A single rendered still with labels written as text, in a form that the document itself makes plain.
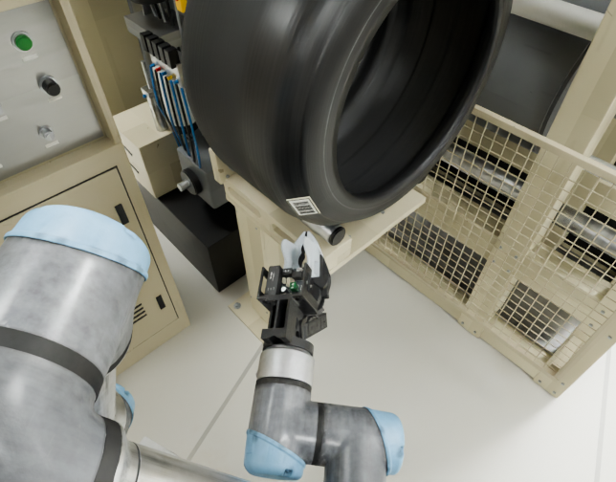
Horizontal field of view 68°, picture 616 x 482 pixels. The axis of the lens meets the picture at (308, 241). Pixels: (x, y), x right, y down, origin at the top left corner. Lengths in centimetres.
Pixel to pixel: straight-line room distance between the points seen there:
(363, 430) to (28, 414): 38
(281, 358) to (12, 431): 35
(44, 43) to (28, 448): 94
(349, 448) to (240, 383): 120
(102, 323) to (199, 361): 146
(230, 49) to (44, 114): 64
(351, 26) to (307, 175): 21
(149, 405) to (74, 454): 145
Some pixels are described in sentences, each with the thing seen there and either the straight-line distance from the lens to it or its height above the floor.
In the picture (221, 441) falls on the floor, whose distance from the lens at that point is 170.
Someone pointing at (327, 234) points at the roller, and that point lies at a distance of 93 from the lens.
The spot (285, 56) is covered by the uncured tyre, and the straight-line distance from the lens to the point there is 61.
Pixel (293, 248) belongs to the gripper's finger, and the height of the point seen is 105.
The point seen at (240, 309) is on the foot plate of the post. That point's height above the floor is 1.
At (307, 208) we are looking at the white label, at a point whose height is 107.
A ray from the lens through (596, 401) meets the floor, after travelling 201.
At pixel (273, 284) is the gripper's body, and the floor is 108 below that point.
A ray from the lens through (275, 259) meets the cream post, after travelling 155.
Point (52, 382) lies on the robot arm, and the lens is 36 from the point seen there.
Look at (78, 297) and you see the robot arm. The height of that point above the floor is 132.
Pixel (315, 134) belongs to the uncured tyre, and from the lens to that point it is 65.
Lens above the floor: 160
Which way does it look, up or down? 49 degrees down
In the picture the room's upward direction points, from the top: straight up
